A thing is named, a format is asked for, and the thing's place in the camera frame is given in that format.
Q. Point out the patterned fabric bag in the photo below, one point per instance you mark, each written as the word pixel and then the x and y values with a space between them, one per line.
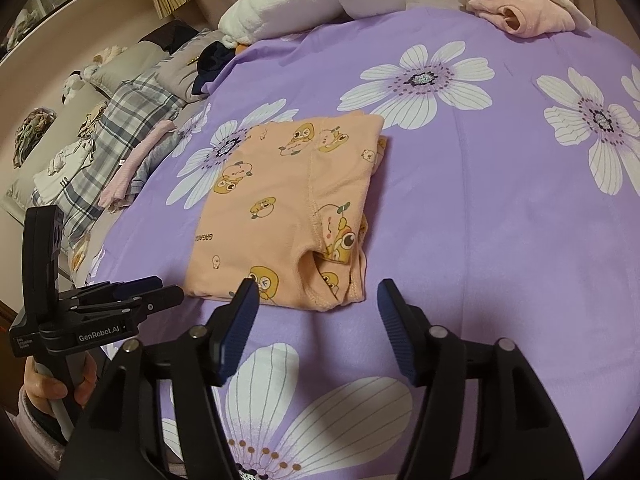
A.
pixel 32 135

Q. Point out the person's left hand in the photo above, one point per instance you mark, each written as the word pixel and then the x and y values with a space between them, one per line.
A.
pixel 42 390

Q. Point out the white plush toy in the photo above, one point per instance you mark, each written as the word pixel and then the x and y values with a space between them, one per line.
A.
pixel 87 75

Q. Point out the pink and cream folded cloth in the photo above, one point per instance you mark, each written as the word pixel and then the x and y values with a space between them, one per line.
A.
pixel 520 5

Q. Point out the pink striped garment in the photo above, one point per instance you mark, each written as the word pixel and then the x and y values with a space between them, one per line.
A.
pixel 135 165

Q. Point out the dark navy cloth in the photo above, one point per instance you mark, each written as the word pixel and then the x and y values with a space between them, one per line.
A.
pixel 215 62

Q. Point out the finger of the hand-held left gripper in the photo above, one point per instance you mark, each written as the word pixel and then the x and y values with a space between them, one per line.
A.
pixel 155 299
pixel 130 287

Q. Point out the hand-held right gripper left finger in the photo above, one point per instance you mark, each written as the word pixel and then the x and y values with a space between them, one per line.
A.
pixel 240 330

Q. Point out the purple floral bedsheet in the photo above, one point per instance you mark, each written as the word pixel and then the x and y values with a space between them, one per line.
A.
pixel 475 210

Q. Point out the white printed garment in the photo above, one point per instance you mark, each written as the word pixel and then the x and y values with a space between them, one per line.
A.
pixel 62 170

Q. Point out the orange cartoon print garment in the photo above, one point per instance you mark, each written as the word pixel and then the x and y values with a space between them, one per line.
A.
pixel 280 185

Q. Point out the grey pillow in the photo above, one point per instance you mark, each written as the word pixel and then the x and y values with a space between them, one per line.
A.
pixel 127 62

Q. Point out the grey folded cloth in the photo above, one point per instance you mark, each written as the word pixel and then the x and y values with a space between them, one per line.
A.
pixel 187 67

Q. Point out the grey plaid quilt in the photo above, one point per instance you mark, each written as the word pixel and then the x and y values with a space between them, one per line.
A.
pixel 135 105

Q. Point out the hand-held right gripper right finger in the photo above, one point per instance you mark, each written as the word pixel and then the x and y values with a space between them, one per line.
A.
pixel 397 330

